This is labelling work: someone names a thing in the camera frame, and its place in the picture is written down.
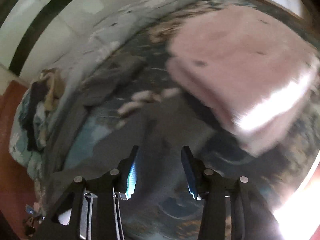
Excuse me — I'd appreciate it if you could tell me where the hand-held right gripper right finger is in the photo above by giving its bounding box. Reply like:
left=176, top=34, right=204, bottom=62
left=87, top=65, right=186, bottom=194
left=181, top=145, right=285, bottom=240

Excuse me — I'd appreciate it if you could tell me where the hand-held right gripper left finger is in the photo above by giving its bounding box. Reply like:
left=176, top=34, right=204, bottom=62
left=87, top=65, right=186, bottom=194
left=35, top=145, right=139, bottom=240

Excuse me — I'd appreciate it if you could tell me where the grey knit sweater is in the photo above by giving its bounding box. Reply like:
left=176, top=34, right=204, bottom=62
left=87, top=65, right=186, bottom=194
left=50, top=55, right=198, bottom=205

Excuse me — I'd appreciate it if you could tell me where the light blue cloth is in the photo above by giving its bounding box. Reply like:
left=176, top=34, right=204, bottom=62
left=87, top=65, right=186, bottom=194
left=32, top=109, right=52, bottom=146

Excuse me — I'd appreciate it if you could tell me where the blue floral pillow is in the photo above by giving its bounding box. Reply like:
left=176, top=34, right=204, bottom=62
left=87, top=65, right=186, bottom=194
left=9, top=100, right=50, bottom=178

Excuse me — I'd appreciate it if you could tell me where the dark garment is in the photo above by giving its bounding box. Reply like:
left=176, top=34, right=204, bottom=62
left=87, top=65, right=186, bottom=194
left=24, top=82, right=48, bottom=151

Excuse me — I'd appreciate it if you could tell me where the tan fleece cloth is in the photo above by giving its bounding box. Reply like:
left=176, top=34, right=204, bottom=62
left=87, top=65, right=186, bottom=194
left=41, top=69, right=66, bottom=111

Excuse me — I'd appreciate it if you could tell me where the pink folded garment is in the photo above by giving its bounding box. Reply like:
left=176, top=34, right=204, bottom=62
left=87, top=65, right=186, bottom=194
left=166, top=6, right=320, bottom=157

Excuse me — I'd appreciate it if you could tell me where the orange leather headboard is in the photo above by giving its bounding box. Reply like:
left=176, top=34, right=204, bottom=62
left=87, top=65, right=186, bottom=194
left=0, top=65, right=37, bottom=230

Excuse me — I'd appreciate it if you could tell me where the blue floral bedsheet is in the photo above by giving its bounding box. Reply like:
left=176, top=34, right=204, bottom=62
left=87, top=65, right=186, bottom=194
left=32, top=0, right=320, bottom=240

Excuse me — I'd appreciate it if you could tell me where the light blue floral quilt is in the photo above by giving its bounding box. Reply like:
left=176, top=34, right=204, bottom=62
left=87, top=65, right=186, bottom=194
left=56, top=0, right=175, bottom=64

